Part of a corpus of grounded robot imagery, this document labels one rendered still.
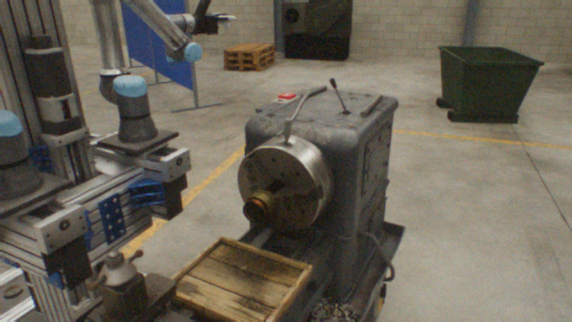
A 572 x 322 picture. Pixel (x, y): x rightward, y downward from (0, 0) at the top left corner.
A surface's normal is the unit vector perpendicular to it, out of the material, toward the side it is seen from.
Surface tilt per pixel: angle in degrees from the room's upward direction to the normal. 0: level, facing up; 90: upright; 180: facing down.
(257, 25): 90
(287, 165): 90
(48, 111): 90
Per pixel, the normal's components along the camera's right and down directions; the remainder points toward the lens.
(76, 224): 0.89, 0.18
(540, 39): -0.31, 0.39
